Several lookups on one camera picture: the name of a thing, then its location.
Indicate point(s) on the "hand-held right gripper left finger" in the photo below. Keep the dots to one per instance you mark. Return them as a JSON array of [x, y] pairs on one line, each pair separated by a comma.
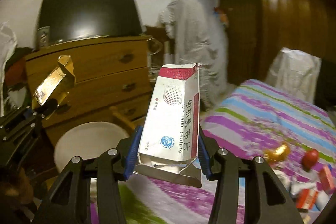
[[130, 161]]

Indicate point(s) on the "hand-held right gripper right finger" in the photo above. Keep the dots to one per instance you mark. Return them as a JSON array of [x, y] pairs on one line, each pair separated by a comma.
[[203, 161]]

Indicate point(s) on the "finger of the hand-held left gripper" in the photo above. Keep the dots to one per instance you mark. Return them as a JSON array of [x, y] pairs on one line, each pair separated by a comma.
[[36, 115]]

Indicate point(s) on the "gold foil carton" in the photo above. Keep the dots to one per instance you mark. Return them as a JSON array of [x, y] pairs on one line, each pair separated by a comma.
[[53, 81]]

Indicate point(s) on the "white round plate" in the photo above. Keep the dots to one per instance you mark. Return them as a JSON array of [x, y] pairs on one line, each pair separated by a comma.
[[90, 146]]

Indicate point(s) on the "white and red medicine box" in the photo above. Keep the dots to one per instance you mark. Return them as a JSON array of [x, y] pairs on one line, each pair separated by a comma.
[[172, 119]]

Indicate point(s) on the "striped purple bedsheet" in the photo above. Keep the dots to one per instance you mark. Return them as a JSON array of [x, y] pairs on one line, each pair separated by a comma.
[[252, 134]]

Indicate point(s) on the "wooden chest of drawers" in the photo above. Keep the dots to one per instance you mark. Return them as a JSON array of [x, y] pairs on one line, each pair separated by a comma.
[[92, 74]]

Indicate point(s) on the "gold foil wrapper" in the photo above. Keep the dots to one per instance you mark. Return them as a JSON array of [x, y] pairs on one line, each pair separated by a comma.
[[278, 153]]

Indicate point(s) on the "white plastic bag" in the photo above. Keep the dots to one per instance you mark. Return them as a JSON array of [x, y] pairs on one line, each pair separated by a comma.
[[294, 74], [6, 43]]

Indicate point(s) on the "red apple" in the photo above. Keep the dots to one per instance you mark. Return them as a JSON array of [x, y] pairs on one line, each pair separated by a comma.
[[310, 158]]

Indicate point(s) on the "grey hanging garment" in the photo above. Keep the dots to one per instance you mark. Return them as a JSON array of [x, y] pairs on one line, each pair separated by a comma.
[[197, 50]]

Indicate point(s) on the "black television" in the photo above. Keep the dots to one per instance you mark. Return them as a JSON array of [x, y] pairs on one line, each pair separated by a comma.
[[88, 16]]

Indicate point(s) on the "small red box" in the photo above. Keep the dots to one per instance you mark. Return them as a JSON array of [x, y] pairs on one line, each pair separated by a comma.
[[326, 176]]

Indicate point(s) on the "dark wooden door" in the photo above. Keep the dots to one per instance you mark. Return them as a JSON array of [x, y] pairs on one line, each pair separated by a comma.
[[236, 29]]

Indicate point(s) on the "dark wooden wardrobe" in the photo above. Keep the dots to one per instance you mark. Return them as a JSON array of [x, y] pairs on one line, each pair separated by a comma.
[[291, 27]]

